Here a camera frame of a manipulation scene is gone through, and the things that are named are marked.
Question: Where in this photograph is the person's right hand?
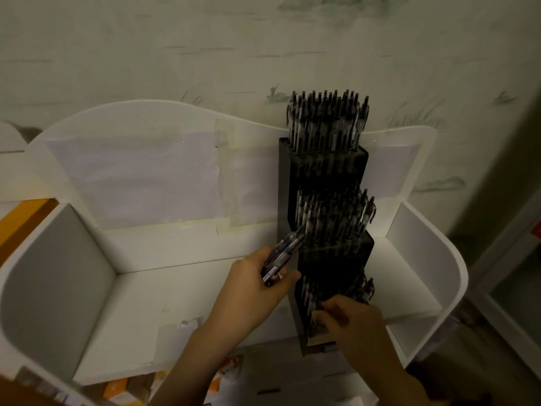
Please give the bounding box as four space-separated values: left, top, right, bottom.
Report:
312 294 405 379

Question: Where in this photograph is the person's left hand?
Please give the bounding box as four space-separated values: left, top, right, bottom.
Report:
206 245 302 345

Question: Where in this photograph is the bunch of black pens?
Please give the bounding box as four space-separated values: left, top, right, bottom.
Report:
260 227 307 288

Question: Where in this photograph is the black tiered pen holder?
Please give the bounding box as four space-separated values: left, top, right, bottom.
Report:
277 137 376 358

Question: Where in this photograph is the person's right forearm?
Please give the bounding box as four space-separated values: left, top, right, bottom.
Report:
371 364 445 406

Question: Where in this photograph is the person's left forearm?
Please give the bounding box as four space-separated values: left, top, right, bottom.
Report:
148 326 237 406

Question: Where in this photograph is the grey taped paper patch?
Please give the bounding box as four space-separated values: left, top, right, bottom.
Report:
153 317 205 365

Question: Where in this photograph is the white curved-back shelf unit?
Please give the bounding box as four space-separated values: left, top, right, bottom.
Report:
0 100 470 406

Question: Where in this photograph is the row of orange white boxes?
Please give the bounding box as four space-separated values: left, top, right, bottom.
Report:
101 355 247 406

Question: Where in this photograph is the grey door frame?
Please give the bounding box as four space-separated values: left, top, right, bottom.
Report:
466 201 541 379

